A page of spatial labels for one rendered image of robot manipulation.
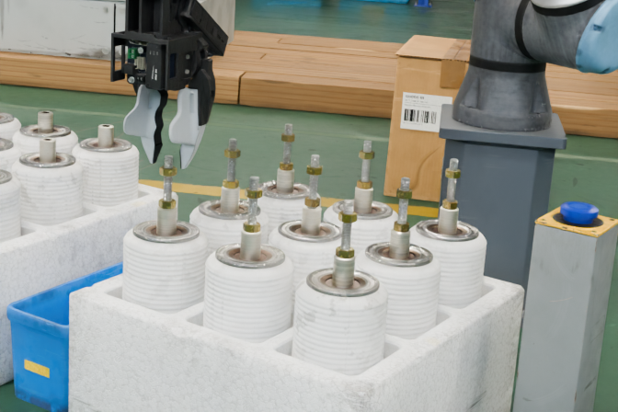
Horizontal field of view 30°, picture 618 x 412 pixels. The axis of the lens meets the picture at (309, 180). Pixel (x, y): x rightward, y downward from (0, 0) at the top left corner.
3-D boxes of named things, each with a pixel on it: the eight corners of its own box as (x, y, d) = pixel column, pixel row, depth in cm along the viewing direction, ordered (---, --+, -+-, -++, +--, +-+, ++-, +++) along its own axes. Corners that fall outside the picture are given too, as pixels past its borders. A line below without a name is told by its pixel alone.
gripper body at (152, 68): (108, 87, 122) (109, -28, 119) (151, 76, 129) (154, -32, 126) (169, 97, 119) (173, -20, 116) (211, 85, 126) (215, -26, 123)
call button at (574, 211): (566, 216, 126) (568, 198, 126) (601, 223, 124) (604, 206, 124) (553, 223, 123) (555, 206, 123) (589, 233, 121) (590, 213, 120)
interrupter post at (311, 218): (312, 230, 136) (313, 203, 135) (325, 235, 134) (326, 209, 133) (295, 233, 134) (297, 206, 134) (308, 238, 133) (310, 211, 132)
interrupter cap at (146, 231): (211, 241, 130) (211, 234, 130) (149, 249, 126) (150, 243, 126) (181, 222, 136) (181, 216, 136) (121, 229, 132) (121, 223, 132)
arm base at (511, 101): (452, 106, 186) (458, 45, 183) (547, 114, 184) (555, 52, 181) (451, 126, 171) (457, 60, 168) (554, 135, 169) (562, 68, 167)
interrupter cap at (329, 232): (314, 221, 139) (314, 215, 139) (356, 238, 134) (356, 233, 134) (264, 230, 135) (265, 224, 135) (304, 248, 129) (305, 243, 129)
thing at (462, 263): (485, 368, 144) (500, 231, 139) (451, 394, 136) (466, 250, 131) (417, 348, 149) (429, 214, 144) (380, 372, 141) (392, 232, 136)
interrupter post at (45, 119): (45, 131, 174) (45, 109, 173) (57, 133, 173) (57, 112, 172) (33, 133, 172) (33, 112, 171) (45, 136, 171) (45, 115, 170)
